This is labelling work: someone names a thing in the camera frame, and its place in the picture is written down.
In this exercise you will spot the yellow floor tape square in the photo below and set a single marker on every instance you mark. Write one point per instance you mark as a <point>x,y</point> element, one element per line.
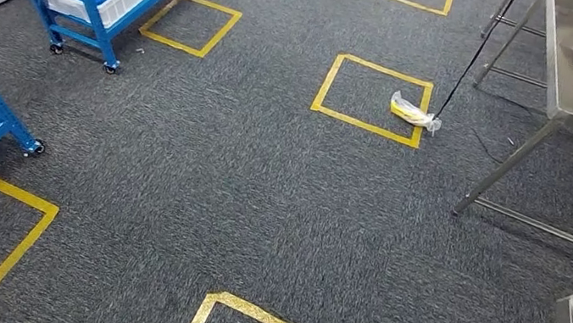
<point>326,84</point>

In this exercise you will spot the clear bag yellow contents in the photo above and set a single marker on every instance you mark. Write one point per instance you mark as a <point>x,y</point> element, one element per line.
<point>410,112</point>

